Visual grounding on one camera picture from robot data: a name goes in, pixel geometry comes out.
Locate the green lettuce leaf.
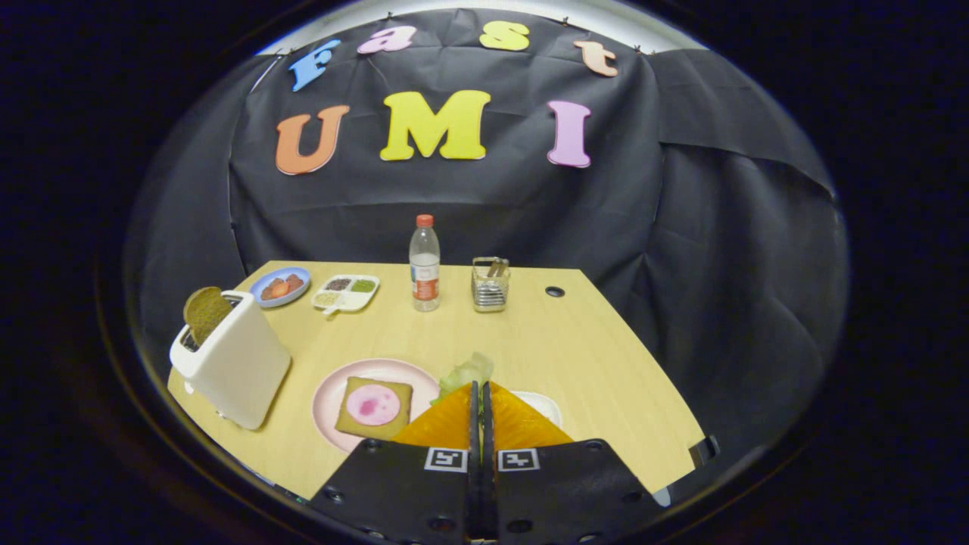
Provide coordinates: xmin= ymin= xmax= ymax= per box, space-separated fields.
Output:
xmin=430 ymin=352 xmax=495 ymax=406

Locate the metal wire utensil holder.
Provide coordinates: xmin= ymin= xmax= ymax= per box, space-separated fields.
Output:
xmin=471 ymin=257 xmax=511 ymax=313

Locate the clear water bottle red cap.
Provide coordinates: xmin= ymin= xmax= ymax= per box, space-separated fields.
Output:
xmin=409 ymin=214 xmax=441 ymax=313

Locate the white divided snack tray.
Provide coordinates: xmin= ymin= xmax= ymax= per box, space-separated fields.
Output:
xmin=311 ymin=274 xmax=381 ymax=315

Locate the blue round plate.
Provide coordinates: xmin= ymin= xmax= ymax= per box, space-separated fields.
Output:
xmin=250 ymin=266 xmax=312 ymax=309

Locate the black backdrop cloth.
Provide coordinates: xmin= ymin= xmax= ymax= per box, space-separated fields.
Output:
xmin=125 ymin=8 xmax=849 ymax=485

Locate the pink round plate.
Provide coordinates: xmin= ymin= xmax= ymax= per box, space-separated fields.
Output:
xmin=311 ymin=358 xmax=441 ymax=453

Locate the pink ham slice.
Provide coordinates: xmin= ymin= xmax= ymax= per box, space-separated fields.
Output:
xmin=346 ymin=384 xmax=402 ymax=426

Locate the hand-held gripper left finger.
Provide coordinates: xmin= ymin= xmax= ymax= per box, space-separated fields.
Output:
xmin=309 ymin=381 xmax=483 ymax=545

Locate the plain brown toast slice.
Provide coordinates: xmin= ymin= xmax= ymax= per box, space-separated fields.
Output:
xmin=182 ymin=286 xmax=234 ymax=347

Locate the white toaster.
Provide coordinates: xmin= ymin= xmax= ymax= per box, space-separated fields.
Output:
xmin=169 ymin=291 xmax=292 ymax=431

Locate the white square plate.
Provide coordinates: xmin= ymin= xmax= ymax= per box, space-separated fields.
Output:
xmin=511 ymin=390 xmax=563 ymax=428

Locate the toast slice under ham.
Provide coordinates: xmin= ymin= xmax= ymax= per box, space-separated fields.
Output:
xmin=334 ymin=376 xmax=414 ymax=441

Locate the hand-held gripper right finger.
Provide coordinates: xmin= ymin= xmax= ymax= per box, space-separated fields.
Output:
xmin=482 ymin=381 xmax=667 ymax=545

